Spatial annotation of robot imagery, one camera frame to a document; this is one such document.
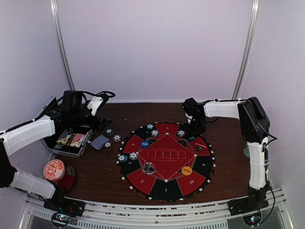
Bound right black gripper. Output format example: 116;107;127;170
184;116;206;136

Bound green white chip stack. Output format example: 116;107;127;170
105;129;113;136

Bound white chips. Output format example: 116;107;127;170
177;130;185;137
151;130;159;136
129;152;138;161

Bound white grey chip stack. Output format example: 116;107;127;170
113;135;122;142

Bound triangular all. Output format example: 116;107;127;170
195;143;206;153

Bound orange big blind button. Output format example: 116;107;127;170
181;166;193;176

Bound blue small blind button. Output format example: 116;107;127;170
140;140;150;148

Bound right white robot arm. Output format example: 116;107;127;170
182;96;277;211

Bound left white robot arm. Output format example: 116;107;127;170
0;90;116;212

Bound blue playing card deck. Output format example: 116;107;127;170
90;135;109;150

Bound red black chip stack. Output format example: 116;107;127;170
104;142;112;152

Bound red gold card box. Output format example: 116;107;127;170
70;134;85;148

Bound aluminium poker case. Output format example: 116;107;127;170
40;96;94;159

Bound black gold card box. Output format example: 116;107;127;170
56;131;74;146

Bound round red black poker mat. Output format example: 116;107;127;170
116;122;216;202

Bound patterned paper cup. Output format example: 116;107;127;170
243;146;250;158

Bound dark red round lid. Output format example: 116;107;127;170
57;164;75;190

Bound red floral round tin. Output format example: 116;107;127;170
43;159;65;182

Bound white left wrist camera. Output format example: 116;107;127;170
86;96;104;116

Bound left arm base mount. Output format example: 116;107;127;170
43;188;85;217

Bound front aluminium rail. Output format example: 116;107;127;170
18;187;295;229

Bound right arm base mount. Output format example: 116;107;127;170
227;198;269;216

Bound left aluminium frame post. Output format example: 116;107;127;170
50;0;76;90

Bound aluminium frame post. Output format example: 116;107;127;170
232;0;261;100
50;0;76;90

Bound right aluminium frame post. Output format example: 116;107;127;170
232;0;261;100

